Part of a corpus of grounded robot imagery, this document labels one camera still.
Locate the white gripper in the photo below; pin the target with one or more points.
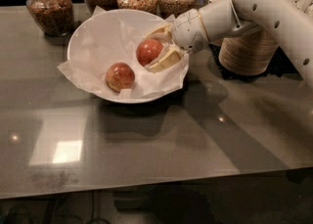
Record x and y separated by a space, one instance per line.
188 30

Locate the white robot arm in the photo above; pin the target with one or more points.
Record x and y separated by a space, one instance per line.
291 29

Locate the left red yellow apple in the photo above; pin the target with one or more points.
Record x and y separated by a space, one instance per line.
120 76

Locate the white bowl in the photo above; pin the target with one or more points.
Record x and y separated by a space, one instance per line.
98 38

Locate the white paper liner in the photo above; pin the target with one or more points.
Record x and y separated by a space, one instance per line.
107 42

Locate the front stack paper bowls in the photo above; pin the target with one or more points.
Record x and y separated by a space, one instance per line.
248 55

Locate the left glass cereal jar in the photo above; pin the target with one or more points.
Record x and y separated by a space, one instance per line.
54 17

